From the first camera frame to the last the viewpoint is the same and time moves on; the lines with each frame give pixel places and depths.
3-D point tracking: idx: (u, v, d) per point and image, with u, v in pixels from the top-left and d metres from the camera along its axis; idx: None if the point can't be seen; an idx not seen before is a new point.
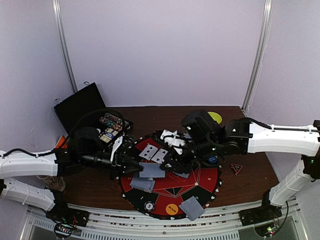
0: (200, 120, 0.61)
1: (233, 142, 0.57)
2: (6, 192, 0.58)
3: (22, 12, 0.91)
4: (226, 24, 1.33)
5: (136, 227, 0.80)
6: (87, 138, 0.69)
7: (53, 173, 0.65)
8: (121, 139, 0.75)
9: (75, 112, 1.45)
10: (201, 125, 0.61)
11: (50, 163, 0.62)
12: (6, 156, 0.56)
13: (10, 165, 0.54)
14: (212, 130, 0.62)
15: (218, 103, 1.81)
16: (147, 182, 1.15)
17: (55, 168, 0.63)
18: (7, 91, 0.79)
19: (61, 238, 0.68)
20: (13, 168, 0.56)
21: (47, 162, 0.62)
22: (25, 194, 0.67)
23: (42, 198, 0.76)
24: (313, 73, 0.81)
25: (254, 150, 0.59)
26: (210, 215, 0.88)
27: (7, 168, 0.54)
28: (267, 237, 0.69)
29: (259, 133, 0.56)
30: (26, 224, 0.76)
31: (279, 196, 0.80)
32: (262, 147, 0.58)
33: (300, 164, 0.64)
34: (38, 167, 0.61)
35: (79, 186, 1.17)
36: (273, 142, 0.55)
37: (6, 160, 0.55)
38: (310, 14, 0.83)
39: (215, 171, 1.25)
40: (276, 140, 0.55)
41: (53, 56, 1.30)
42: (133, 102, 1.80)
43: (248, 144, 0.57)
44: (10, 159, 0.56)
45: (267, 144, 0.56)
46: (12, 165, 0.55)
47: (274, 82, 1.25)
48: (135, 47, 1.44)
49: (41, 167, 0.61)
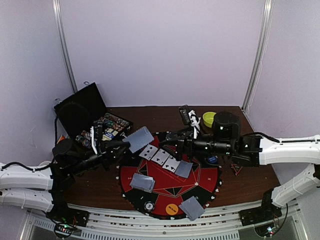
0: (235, 126, 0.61)
1: (246, 157, 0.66)
2: (3, 199, 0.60)
3: (22, 13, 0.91)
4: (226, 24, 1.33)
5: (136, 227, 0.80)
6: (62, 154, 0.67)
7: (48, 186, 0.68)
8: (93, 128, 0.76)
9: (73, 115, 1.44)
10: (233, 132, 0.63)
11: (46, 178, 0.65)
12: (4, 169, 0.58)
13: (8, 178, 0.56)
14: (237, 139, 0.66)
15: (218, 102, 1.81)
16: (147, 182, 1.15)
17: (50, 183, 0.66)
18: (7, 91, 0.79)
19: (61, 238, 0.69)
20: (10, 180, 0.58)
21: (44, 176, 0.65)
22: (22, 198, 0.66)
23: (40, 200, 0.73)
24: (313, 73, 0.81)
25: (265, 162, 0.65)
26: (210, 215, 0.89)
27: (5, 180, 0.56)
28: (267, 237, 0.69)
29: (267, 146, 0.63)
30: (26, 224, 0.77)
31: (284, 196, 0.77)
32: (272, 159, 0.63)
33: (310, 169, 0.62)
34: (34, 181, 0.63)
35: (79, 187, 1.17)
36: (281, 154, 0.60)
37: (5, 172, 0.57)
38: (310, 14, 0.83)
39: (215, 171, 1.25)
40: (283, 152, 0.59)
41: (53, 56, 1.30)
42: (133, 102, 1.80)
43: (260, 157, 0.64)
44: (9, 171, 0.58)
45: (277, 157, 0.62)
46: (10, 178, 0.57)
47: (274, 82, 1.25)
48: (135, 47, 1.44)
49: (37, 181, 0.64)
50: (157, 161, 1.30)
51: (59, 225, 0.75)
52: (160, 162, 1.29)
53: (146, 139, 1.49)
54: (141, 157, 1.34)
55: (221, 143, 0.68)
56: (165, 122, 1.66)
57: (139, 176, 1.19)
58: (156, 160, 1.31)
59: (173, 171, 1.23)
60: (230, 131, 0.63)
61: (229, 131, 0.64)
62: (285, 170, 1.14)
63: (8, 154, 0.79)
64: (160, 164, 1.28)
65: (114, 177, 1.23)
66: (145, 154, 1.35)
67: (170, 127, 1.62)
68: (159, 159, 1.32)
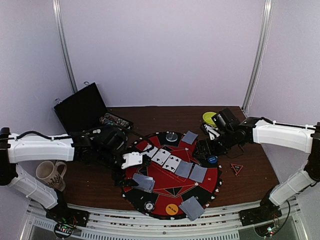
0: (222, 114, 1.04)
1: (243, 130, 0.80)
2: (16, 181, 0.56)
3: (22, 14, 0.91)
4: (226, 25, 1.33)
5: (136, 226, 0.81)
6: None
7: (68, 157, 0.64)
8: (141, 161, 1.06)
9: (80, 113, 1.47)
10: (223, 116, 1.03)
11: (66, 147, 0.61)
12: (19, 139, 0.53)
13: (23, 148, 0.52)
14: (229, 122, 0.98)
15: (218, 103, 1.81)
16: (147, 181, 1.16)
17: (71, 152, 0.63)
18: (7, 91, 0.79)
19: (61, 238, 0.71)
20: (26, 151, 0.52)
21: (64, 145, 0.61)
22: (32, 187, 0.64)
23: (47, 195, 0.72)
24: (314, 72, 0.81)
25: (259, 140, 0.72)
26: (210, 215, 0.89)
27: (20, 151, 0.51)
28: (267, 237, 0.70)
29: (263, 125, 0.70)
30: (26, 224, 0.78)
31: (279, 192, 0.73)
32: (265, 137, 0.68)
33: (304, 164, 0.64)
34: (52, 149, 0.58)
35: (79, 186, 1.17)
36: (272, 134, 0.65)
37: (20, 142, 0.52)
38: (311, 13, 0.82)
39: (215, 170, 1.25)
40: (273, 131, 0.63)
41: (53, 55, 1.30)
42: (133, 102, 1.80)
43: (254, 133, 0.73)
44: (24, 141, 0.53)
45: (270, 135, 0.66)
46: (28, 148, 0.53)
47: (274, 81, 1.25)
48: (135, 48, 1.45)
49: (55, 150, 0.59)
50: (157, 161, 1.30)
51: (59, 225, 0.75)
52: (160, 162, 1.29)
53: (146, 139, 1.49)
54: None
55: (228, 127, 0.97)
56: (165, 122, 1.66)
57: (139, 176, 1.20)
58: (156, 160, 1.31)
59: (173, 171, 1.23)
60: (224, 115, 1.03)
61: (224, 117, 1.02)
62: (285, 170, 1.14)
63: None
64: (160, 164, 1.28)
65: None
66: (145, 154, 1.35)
67: (171, 127, 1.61)
68: (159, 159, 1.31)
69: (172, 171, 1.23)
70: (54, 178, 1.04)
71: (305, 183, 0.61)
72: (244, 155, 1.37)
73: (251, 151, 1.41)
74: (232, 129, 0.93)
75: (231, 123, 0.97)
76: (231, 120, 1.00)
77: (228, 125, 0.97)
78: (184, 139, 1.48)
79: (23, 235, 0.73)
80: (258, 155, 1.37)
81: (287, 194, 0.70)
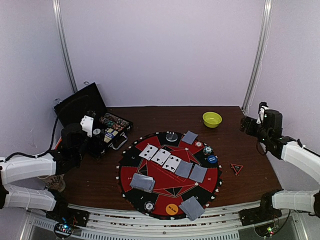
0: (277, 116, 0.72)
1: (275, 145, 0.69)
2: (9, 199, 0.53)
3: (22, 15, 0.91)
4: (226, 25, 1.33)
5: (136, 227, 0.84)
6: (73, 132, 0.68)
7: (52, 171, 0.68)
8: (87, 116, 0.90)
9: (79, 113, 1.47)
10: (274, 119, 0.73)
11: (50, 161, 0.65)
12: (8, 160, 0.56)
13: (13, 167, 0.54)
14: (274, 128, 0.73)
15: (218, 103, 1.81)
16: (147, 181, 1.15)
17: (54, 166, 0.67)
18: (7, 91, 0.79)
19: (61, 238, 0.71)
20: (15, 171, 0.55)
21: (48, 160, 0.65)
22: (28, 196, 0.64)
23: (43, 197, 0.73)
24: (313, 72, 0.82)
25: (284, 158, 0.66)
26: (210, 215, 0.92)
27: (11, 172, 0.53)
28: (267, 237, 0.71)
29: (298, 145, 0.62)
30: (26, 224, 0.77)
31: (284, 198, 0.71)
32: (291, 157, 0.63)
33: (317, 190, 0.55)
34: (38, 166, 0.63)
35: (79, 186, 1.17)
36: (299, 157, 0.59)
37: (9, 163, 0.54)
38: (311, 14, 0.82)
39: (215, 171, 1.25)
40: (300, 155, 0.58)
41: (52, 55, 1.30)
42: (133, 102, 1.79)
43: (283, 150, 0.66)
44: (12, 162, 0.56)
45: (295, 158, 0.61)
46: (16, 168, 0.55)
47: (274, 81, 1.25)
48: (135, 48, 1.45)
49: (40, 167, 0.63)
50: (157, 161, 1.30)
51: (59, 225, 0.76)
52: (160, 162, 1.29)
53: (146, 139, 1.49)
54: (141, 157, 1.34)
55: (266, 133, 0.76)
56: (165, 122, 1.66)
57: (139, 176, 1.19)
58: (156, 160, 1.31)
59: (173, 171, 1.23)
60: (274, 118, 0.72)
61: (272, 120, 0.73)
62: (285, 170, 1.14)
63: (9, 153, 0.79)
64: (160, 164, 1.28)
65: (114, 177, 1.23)
66: (145, 154, 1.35)
67: (171, 127, 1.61)
68: (159, 159, 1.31)
69: (172, 171, 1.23)
70: (54, 178, 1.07)
71: (302, 204, 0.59)
72: (244, 155, 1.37)
73: (252, 151, 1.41)
74: (269, 137, 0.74)
75: (274, 129, 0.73)
76: (275, 128, 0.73)
77: (270, 132, 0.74)
78: (184, 139, 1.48)
79: (23, 235, 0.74)
80: (258, 155, 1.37)
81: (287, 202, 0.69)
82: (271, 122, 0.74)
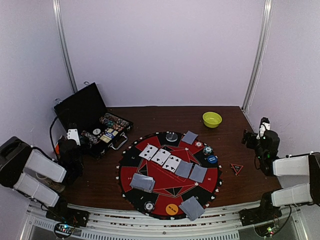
0: (274, 141, 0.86)
1: (266, 166, 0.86)
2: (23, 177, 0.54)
3: (22, 14, 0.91)
4: (226, 25, 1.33)
5: (136, 227, 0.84)
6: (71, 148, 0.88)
7: (59, 179, 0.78)
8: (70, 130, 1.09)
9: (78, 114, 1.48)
10: (271, 143, 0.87)
11: (62, 168, 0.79)
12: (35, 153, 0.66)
13: (40, 157, 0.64)
14: (270, 151, 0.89)
15: (218, 103, 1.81)
16: (147, 181, 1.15)
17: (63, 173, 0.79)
18: (7, 91, 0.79)
19: (62, 238, 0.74)
20: (40, 161, 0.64)
21: (61, 167, 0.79)
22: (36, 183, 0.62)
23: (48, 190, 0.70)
24: (313, 72, 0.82)
25: (277, 172, 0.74)
26: (210, 215, 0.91)
27: (37, 159, 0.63)
28: (267, 237, 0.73)
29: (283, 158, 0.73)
30: (26, 224, 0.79)
31: (282, 193, 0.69)
32: (281, 168, 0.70)
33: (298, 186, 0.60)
34: (54, 168, 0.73)
35: (79, 187, 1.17)
36: (284, 164, 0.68)
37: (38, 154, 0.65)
38: (311, 14, 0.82)
39: (215, 171, 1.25)
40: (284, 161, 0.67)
41: (53, 55, 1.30)
42: (133, 102, 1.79)
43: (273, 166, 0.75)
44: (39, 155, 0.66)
45: (282, 167, 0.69)
46: (42, 159, 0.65)
47: (274, 81, 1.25)
48: (135, 48, 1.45)
49: (54, 170, 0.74)
50: (157, 161, 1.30)
51: (59, 225, 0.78)
52: (160, 162, 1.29)
53: (146, 139, 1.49)
54: (141, 157, 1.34)
55: (263, 153, 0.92)
56: (165, 122, 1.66)
57: (139, 176, 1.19)
58: (156, 160, 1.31)
59: (173, 171, 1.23)
60: (271, 142, 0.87)
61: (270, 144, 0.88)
62: None
63: None
64: (160, 164, 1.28)
65: (114, 177, 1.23)
66: (145, 154, 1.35)
67: (171, 127, 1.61)
68: (159, 159, 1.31)
69: (172, 171, 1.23)
70: None
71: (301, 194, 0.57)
72: (245, 155, 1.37)
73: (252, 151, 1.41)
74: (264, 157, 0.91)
75: (269, 151, 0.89)
76: (271, 150, 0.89)
77: (266, 153, 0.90)
78: (183, 139, 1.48)
79: (23, 235, 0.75)
80: None
81: (285, 197, 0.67)
82: (268, 145, 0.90)
